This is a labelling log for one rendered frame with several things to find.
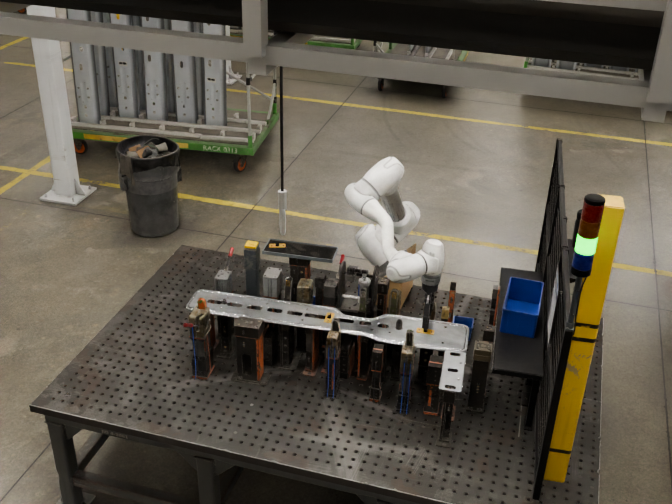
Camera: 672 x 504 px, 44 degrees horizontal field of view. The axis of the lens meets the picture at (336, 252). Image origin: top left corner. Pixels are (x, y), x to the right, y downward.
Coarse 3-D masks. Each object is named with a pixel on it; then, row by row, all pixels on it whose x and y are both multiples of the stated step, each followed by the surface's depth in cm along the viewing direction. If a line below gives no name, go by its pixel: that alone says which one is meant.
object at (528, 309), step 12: (516, 288) 409; (528, 288) 407; (540, 288) 405; (504, 300) 388; (516, 300) 412; (528, 300) 410; (540, 300) 389; (504, 312) 383; (516, 312) 380; (528, 312) 403; (504, 324) 386; (516, 324) 384; (528, 324) 382; (528, 336) 385
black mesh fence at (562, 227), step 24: (552, 168) 468; (552, 192) 464; (552, 216) 439; (552, 240) 422; (552, 264) 407; (552, 288) 386; (552, 336) 362; (552, 360) 347; (552, 384) 333; (552, 408) 318; (552, 432) 324
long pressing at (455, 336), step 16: (192, 304) 408; (208, 304) 408; (224, 304) 408; (256, 304) 409; (272, 304) 409; (288, 304) 410; (304, 304) 409; (272, 320) 398; (288, 320) 398; (304, 320) 398; (320, 320) 398; (368, 320) 399; (384, 320) 399; (416, 320) 400; (432, 320) 400; (368, 336) 389; (384, 336) 388; (400, 336) 388; (416, 336) 389; (432, 336) 389; (448, 336) 389; (464, 336) 390
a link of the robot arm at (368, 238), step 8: (368, 224) 462; (360, 232) 459; (368, 232) 457; (376, 232) 457; (360, 240) 458; (368, 240) 456; (376, 240) 457; (360, 248) 461; (368, 248) 457; (376, 248) 457; (368, 256) 460; (376, 256) 458; (384, 256) 458; (376, 264) 461
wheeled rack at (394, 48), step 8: (392, 48) 1059; (400, 48) 1058; (408, 48) 1059; (416, 48) 1048; (424, 48) 1061; (432, 48) 1059; (440, 48) 1062; (424, 56) 1021; (432, 56) 1031; (440, 56) 1032; (448, 56) 1021; (456, 56) 1033; (464, 56) 1036
